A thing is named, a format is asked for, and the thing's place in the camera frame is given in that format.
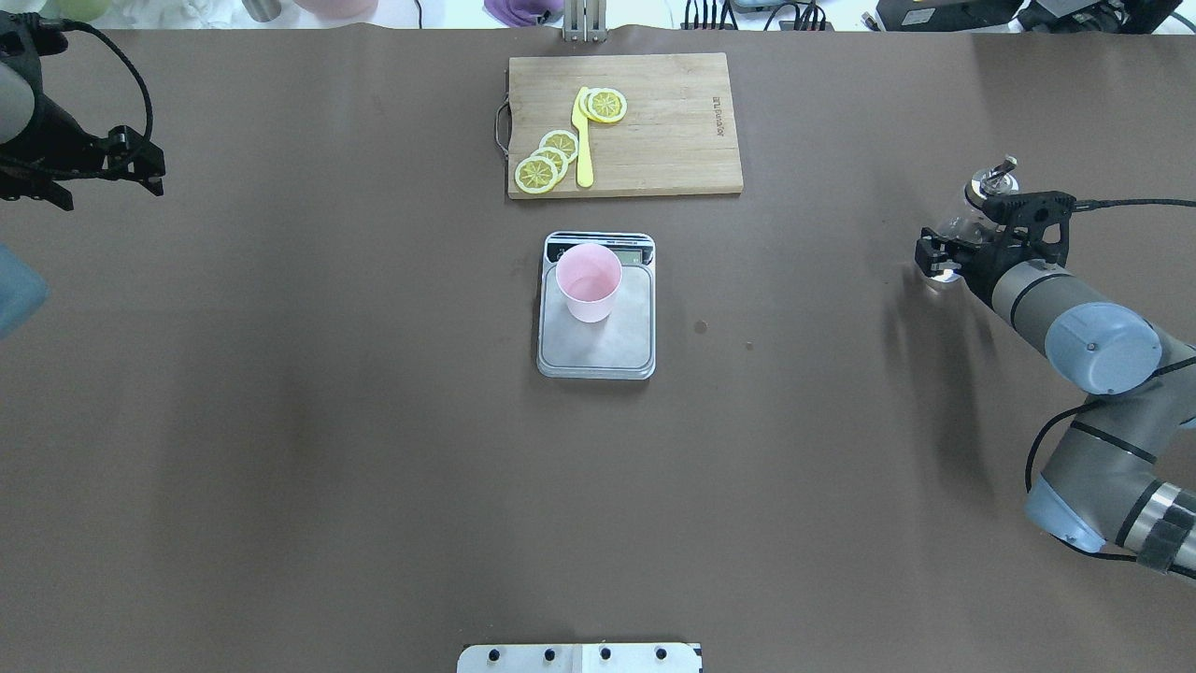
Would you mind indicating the digital kitchen scale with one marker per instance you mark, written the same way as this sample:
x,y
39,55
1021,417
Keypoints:
x,y
621,347

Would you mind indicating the pink plastic cup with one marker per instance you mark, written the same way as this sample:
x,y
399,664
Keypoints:
x,y
589,277

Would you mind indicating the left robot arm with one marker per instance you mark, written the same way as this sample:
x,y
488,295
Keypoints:
x,y
25,40

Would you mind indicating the aluminium frame post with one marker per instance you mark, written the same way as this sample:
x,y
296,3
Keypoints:
x,y
584,21

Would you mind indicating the lemon slice front left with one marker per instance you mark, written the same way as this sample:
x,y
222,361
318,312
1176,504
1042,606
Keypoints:
x,y
605,105

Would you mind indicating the yellow plastic knife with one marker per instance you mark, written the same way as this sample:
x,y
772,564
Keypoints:
x,y
584,168

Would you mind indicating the lemon slice middle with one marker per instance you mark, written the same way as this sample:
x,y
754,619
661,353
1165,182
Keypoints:
x,y
557,158

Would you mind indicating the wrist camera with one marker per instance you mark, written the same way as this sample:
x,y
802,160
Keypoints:
x,y
129,155
1031,226

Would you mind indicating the clear glass sauce bottle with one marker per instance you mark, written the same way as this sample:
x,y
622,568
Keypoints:
x,y
964,218

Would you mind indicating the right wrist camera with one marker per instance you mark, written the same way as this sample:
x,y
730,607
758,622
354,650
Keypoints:
x,y
1031,226

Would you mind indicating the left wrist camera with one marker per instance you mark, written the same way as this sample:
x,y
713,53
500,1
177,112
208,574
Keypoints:
x,y
129,155

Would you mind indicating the wooden cutting board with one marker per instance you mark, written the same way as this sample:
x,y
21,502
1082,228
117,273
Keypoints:
x,y
677,138

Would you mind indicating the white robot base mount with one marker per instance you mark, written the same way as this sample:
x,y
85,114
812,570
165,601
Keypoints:
x,y
583,657

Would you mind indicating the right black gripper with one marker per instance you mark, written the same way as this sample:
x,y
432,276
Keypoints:
x,y
977,268

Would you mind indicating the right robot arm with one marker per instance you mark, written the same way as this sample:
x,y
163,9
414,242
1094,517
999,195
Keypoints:
x,y
1090,474

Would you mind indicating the lemon slice under front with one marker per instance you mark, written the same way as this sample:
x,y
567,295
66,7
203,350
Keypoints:
x,y
583,103

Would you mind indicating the pink bowl with clear items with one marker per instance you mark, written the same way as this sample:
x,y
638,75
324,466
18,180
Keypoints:
x,y
338,10

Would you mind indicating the purple silicone object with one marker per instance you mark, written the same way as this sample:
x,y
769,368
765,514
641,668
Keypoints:
x,y
523,13

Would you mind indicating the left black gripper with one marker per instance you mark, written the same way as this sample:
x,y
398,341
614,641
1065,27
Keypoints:
x,y
49,140

